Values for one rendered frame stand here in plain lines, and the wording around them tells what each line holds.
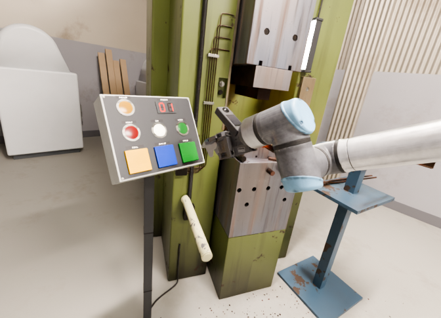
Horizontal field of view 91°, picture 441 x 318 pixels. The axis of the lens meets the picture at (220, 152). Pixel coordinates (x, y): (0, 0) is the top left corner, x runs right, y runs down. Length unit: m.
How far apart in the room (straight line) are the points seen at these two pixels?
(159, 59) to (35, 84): 2.34
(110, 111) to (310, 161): 0.59
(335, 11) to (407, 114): 2.06
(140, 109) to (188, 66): 0.39
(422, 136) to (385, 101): 2.78
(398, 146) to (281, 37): 0.73
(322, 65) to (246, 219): 0.98
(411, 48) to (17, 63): 4.51
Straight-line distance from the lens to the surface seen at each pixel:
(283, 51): 1.14
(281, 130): 0.52
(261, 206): 1.25
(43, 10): 4.53
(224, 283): 1.53
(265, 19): 1.10
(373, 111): 3.38
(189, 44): 1.11
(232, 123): 0.64
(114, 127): 0.76
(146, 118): 0.80
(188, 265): 1.63
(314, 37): 1.38
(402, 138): 0.60
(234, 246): 1.34
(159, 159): 0.78
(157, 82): 1.53
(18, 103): 3.66
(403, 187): 3.46
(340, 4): 1.55
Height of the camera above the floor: 1.28
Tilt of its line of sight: 18 degrees down
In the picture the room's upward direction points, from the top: 7 degrees clockwise
